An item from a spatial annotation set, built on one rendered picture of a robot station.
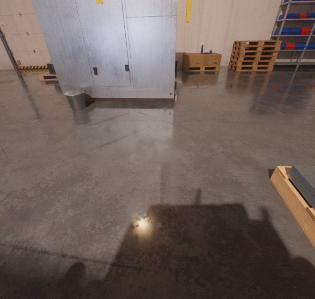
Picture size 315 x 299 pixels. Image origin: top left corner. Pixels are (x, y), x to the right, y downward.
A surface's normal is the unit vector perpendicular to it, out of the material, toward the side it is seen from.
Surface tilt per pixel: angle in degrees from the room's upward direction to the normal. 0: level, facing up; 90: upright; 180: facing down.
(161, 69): 90
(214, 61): 90
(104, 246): 0
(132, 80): 90
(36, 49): 90
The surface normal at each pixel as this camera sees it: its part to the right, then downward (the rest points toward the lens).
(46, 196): -0.03, -0.83
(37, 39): -0.09, 0.55
